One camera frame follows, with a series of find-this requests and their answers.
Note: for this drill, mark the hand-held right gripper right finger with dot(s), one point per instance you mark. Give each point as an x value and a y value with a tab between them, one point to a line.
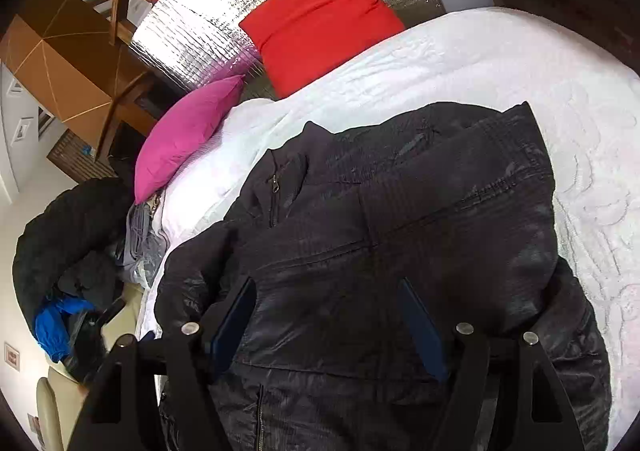
419	318

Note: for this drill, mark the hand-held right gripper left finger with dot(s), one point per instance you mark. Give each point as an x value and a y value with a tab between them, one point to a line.
234	315

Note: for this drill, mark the black jacket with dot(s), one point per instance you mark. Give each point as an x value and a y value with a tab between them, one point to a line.
380	211

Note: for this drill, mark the pile of dark clothes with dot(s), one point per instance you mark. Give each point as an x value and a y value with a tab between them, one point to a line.
70	241

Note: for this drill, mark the grey cloth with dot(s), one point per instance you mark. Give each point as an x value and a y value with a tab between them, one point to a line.
142	246

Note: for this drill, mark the blue cloth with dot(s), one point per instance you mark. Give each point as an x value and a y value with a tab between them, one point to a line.
54	326

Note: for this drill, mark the pink pillow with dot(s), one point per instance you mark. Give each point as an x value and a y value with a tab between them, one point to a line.
187	136

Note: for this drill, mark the beige chair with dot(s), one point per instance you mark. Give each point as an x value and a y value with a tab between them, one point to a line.
55	411

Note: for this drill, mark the white bed cover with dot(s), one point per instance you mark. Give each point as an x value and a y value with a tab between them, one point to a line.
500	76

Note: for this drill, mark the silver foil headboard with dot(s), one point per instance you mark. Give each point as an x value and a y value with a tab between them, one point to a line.
210	31

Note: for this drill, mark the red pillow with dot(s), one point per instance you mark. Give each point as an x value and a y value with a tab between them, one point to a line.
320	23

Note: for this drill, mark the brown wooden cabinet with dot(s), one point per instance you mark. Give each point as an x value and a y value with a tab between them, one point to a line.
60	56

